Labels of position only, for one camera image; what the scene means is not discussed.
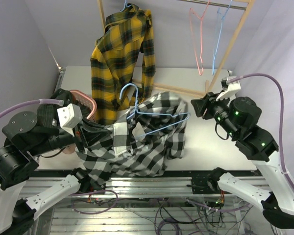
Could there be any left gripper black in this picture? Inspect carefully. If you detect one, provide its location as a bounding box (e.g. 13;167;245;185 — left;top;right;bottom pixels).
27;112;112;155

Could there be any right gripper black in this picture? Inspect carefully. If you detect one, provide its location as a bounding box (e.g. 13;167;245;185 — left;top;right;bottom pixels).
191;90;240;139

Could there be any blue hanger of checkered shirt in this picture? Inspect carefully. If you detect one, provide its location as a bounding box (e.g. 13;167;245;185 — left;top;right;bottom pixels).
119;83;191;138

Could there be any black white checkered shirt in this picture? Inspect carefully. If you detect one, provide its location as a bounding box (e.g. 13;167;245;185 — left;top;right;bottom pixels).
77;92;189;185

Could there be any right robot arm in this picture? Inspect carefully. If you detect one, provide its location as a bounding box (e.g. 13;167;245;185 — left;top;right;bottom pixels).
191;93;294;229

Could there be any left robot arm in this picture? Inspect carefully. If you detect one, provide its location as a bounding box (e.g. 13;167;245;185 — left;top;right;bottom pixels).
0;112;110;235

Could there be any yellow plaid shirt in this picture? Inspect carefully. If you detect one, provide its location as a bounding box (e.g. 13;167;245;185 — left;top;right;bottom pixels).
90;4;156;125

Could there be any blue hanger of yellow shirt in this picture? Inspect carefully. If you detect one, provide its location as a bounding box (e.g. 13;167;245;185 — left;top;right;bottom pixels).
121;0;132;12

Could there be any pink laundry basket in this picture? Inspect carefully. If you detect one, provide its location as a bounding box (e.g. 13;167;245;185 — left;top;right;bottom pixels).
63;90;97;122

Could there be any metal rack rod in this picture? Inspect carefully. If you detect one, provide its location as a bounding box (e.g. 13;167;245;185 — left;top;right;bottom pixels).
185;0;246;10

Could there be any wooden clothes rack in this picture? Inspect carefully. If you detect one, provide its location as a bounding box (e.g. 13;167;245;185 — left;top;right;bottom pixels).
97;0;256;97

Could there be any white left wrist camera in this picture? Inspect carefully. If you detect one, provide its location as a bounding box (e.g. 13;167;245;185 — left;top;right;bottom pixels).
57;103;83;137

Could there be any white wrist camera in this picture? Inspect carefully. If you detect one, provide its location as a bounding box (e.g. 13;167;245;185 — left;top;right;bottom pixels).
57;103;83;137
216;76;241;101

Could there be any pink wire hanger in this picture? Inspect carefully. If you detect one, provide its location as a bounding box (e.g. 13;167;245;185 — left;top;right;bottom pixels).
189;0;210;76

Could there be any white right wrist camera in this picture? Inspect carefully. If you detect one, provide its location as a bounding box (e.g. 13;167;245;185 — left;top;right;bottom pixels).
216;76;241;101

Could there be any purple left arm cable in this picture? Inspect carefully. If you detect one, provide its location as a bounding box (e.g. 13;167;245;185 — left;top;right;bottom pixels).
0;98;64;128

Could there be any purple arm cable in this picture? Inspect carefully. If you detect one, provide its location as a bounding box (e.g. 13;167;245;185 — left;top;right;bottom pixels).
0;98;64;128
225;73;294;196

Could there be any aluminium frame base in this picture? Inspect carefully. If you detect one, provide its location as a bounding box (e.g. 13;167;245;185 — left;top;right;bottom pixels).
13;168;285;235

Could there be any blue wire hanger empty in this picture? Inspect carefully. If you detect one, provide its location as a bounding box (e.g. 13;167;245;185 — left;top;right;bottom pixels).
212;0;232;75

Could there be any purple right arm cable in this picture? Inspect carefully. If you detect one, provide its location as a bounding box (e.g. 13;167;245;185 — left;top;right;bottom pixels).
225;73;294;196

